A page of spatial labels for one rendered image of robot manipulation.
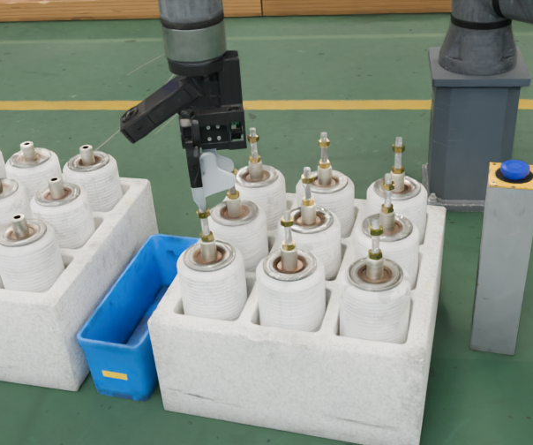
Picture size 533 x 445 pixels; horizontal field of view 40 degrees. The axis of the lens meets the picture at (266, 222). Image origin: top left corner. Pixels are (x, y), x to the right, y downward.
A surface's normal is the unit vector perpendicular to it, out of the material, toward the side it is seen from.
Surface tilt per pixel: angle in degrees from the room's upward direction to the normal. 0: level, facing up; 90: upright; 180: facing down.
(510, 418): 0
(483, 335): 90
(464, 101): 90
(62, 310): 90
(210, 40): 90
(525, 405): 0
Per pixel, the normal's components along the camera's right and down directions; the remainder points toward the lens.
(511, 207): -0.27, 0.53
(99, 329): 0.96, 0.07
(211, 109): -0.06, -0.85
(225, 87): 0.11, 0.53
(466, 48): -0.54, 0.20
